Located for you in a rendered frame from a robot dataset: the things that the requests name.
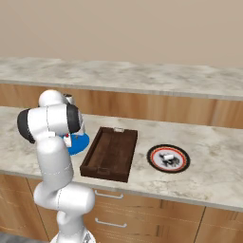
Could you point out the black red white plate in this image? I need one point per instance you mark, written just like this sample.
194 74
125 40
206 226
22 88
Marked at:
156 163

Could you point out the wooden raised counter panel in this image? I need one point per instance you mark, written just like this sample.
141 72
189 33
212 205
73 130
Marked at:
152 109

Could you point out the wooden cupboard door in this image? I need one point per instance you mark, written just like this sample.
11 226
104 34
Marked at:
15 205
221 226

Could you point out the small white dessert piece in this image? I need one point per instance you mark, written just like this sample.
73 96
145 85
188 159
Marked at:
168 157

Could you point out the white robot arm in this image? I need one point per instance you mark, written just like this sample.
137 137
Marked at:
53 164

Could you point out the blue plate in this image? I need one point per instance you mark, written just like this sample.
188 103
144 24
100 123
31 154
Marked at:
79 144

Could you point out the white dessert with red dot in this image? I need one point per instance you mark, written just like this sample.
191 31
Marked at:
67 140

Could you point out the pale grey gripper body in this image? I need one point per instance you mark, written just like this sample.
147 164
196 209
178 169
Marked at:
82 126

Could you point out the wooden drawer front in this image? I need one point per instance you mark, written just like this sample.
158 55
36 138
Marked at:
152 204
148 229

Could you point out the dark brown wooden tray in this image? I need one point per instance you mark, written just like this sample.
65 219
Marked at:
110 155

